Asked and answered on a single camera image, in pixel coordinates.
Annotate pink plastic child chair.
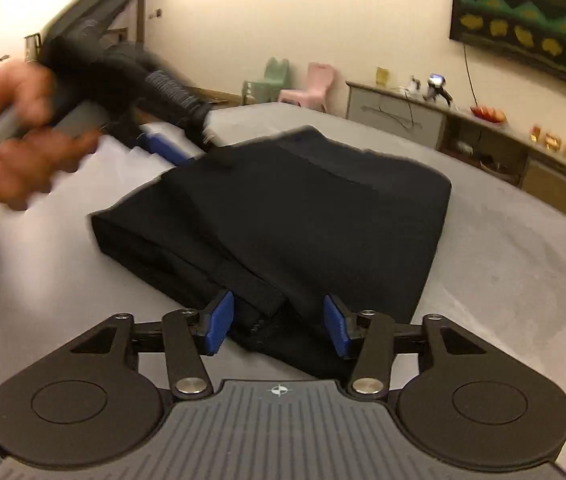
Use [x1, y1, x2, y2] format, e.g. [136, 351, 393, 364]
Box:
[278, 62, 336, 113]

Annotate black cable on cabinet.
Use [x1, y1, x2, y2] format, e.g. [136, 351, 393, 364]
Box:
[360, 91, 422, 134]

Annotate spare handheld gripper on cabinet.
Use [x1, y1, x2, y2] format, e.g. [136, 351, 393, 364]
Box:
[425, 74, 453, 106]

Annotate yellow cup on cabinet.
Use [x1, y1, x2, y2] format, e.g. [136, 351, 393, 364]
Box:
[375, 66, 390, 87]

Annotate long low sideboard cabinet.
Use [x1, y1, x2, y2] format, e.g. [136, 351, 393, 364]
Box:
[346, 81, 566, 216]

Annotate gold ornaments on cabinet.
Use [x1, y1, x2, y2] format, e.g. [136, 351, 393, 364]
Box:
[530, 125, 566, 158]

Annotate green plastic child chair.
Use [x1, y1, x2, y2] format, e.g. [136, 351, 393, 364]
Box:
[242, 58, 292, 105]

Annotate red fruit plate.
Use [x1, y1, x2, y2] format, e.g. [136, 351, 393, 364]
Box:
[470, 105, 507, 125]

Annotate person's left hand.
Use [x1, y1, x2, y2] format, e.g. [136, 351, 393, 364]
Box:
[0, 60, 100, 211]

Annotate black garment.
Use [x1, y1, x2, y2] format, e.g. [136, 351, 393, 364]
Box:
[91, 127, 452, 379]

